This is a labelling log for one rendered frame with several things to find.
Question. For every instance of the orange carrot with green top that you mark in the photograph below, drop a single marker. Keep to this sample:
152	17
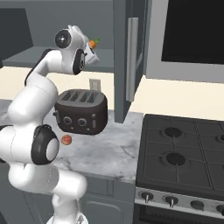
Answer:
92	44

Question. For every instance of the silver microwave with black window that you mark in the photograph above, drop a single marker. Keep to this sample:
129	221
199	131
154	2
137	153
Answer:
189	32

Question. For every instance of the dark grey four-slot toaster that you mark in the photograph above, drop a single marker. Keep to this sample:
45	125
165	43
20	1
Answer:
81	113

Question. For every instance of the grey base cabinet door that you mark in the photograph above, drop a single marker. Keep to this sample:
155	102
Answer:
108	211

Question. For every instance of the grey drawer front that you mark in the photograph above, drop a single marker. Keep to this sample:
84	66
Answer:
108	186

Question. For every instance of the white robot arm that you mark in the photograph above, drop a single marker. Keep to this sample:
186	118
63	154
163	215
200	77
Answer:
32	102

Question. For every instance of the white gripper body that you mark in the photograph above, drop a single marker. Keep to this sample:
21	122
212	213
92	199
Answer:
92	58

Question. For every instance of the grey open wall cabinet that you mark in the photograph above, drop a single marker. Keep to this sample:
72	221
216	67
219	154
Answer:
58	17

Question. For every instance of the black stove knob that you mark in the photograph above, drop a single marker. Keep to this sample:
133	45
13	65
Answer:
171	200
146	197
220	208
197	205

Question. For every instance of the black gas stove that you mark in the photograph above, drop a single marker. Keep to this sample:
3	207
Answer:
180	157

